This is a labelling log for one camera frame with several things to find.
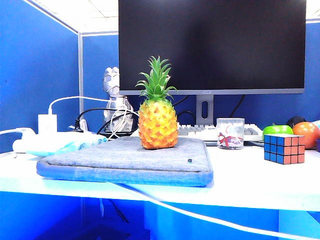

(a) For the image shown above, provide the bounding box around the Rubik's cube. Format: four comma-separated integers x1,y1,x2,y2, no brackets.
263,133,306,165

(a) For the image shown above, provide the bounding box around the plastic pineapple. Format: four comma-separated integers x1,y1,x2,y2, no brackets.
135,55,179,150

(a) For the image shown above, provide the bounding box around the white keyboard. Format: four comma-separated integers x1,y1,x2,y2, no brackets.
129,122,265,143

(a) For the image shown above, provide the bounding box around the grey monitor stand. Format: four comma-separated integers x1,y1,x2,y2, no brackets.
195,94,215,126

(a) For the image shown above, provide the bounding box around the grey felt laptop sleeve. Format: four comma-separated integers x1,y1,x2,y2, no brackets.
36,136,215,188

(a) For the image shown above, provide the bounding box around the silver robot figurine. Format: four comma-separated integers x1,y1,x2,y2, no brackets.
102,66,135,133

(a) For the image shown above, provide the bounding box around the clear glass cup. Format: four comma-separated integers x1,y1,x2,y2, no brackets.
216,117,245,150

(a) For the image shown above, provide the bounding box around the blue tissue pack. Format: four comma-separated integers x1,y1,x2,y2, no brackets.
24,136,110,157

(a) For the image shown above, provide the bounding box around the black computer monitor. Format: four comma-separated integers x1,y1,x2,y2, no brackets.
118,0,307,96

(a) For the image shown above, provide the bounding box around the white power strip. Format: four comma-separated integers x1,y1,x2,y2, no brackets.
12,131,101,153

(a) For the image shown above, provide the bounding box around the white power adapter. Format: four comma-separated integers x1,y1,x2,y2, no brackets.
37,113,58,133

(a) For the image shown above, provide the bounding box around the green apple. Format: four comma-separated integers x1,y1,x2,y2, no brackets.
262,123,294,137

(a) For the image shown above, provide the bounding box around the black round object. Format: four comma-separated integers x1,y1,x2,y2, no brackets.
286,116,307,128

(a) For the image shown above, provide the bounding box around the orange round fruit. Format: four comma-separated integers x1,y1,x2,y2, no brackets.
292,121,320,150

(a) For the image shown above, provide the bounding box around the black monitor cable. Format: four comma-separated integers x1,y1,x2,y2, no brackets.
172,94,197,125
229,94,246,118

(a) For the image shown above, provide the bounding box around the thick white cable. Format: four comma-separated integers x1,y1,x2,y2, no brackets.
109,182,320,240

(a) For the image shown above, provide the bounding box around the black plug with cable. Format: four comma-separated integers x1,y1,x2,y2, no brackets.
68,107,140,133

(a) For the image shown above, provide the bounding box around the thin white charging cable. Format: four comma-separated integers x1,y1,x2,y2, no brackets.
48,95,140,140

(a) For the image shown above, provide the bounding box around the aluminium partition post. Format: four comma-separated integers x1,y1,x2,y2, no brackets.
77,31,84,121

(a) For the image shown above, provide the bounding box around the black cable under table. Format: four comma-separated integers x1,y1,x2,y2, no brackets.
107,199,130,224

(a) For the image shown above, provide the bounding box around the white power strip cord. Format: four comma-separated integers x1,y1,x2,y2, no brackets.
0,127,36,137

